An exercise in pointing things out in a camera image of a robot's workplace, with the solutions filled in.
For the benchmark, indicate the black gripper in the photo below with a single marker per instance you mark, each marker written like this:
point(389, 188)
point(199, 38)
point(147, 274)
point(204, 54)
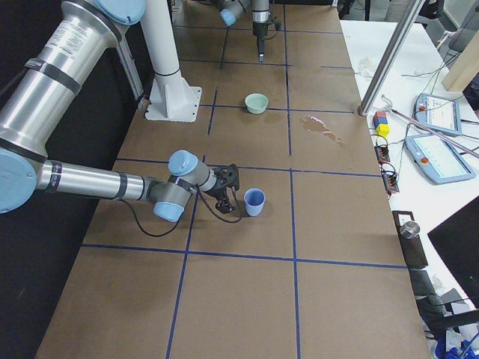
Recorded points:
point(218, 193)
point(259, 30)

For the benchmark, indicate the light blue plastic cup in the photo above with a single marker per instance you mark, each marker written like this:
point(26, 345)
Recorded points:
point(254, 199)

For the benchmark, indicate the mint green bowl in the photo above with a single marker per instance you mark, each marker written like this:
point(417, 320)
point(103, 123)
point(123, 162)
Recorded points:
point(256, 103)

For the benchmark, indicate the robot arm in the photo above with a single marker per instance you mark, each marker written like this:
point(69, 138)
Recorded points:
point(93, 128)
point(232, 11)

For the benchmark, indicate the crumpled white tissue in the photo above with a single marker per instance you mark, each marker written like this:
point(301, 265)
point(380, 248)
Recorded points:
point(366, 68)

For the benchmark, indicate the red blue yellow blocks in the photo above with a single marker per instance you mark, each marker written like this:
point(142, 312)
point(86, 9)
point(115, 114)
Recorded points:
point(380, 123)

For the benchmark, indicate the metal rod grabber tool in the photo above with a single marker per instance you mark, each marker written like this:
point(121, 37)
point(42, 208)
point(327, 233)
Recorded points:
point(389, 107)

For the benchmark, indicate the steel cylinder cup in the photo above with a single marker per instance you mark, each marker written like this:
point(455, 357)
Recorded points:
point(409, 230)

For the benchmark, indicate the far teach pendant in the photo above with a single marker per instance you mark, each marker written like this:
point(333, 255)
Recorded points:
point(438, 113)

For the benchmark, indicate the teach pendant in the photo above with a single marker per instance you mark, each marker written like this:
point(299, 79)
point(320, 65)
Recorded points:
point(438, 160)
point(438, 113)

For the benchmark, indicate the near teach pendant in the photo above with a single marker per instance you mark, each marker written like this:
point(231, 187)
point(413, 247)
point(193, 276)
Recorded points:
point(438, 160)

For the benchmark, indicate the wooden board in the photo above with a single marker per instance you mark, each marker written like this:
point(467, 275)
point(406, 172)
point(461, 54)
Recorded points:
point(464, 69)

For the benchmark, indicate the black monitor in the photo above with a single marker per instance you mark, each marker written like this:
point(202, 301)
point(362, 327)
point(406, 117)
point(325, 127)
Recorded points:
point(456, 242)

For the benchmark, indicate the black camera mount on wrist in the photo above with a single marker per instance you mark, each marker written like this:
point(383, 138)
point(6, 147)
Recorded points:
point(227, 176)

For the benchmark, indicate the white camera mast with base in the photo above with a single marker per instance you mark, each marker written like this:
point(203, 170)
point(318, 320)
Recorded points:
point(171, 97)

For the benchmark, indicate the aluminium frame post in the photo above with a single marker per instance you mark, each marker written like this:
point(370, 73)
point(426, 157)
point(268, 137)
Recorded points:
point(405, 14)

